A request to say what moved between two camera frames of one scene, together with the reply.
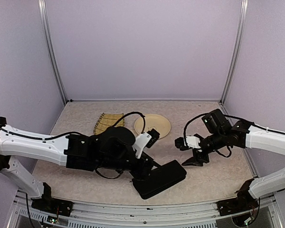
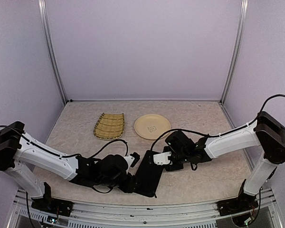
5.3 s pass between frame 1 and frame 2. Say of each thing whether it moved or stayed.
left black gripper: moved
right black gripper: moved
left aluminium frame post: stayed
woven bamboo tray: stayed
